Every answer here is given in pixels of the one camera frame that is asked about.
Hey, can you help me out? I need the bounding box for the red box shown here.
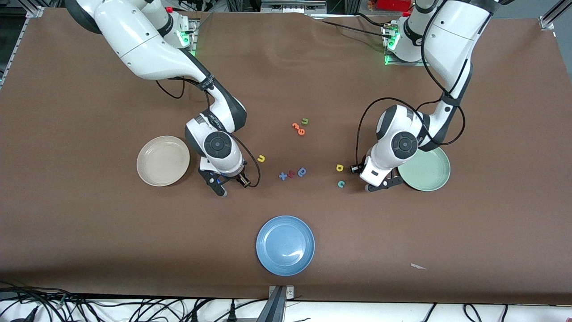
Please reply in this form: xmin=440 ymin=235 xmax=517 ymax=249
xmin=375 ymin=0 xmax=414 ymax=12

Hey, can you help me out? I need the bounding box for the blue round plate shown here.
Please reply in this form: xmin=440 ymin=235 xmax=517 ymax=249
xmin=256 ymin=216 xmax=315 ymax=277

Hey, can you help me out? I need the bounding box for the brown table cover mat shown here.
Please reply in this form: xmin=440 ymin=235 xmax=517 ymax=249
xmin=0 ymin=8 xmax=572 ymax=305

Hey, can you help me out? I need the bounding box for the thin black cable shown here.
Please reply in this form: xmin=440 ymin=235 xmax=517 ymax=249
xmin=313 ymin=13 xmax=394 ymax=38

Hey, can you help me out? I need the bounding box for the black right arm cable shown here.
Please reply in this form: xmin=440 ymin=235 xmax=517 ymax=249
xmin=156 ymin=76 xmax=262 ymax=188

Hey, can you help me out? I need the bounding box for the aluminium frame rail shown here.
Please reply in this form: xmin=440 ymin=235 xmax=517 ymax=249
xmin=0 ymin=18 xmax=32 ymax=90

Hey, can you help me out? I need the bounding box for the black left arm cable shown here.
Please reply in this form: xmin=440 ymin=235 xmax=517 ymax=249
xmin=355 ymin=9 xmax=474 ymax=175

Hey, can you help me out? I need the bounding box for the beige brown round plate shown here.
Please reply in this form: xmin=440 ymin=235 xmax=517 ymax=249
xmin=136 ymin=136 xmax=191 ymax=187

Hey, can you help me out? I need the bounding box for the green round plate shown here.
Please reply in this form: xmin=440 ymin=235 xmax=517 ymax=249
xmin=398 ymin=147 xmax=451 ymax=192

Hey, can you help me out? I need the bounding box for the grey metal box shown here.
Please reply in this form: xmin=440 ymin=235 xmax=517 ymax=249
xmin=261 ymin=0 xmax=327 ymax=14

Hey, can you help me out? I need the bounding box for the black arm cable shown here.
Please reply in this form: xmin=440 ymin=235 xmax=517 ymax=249
xmin=156 ymin=76 xmax=262 ymax=188
xmin=355 ymin=9 xmax=474 ymax=175

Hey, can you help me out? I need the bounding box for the aluminium camera post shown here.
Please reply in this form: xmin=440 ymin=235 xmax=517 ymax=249
xmin=257 ymin=286 xmax=286 ymax=322

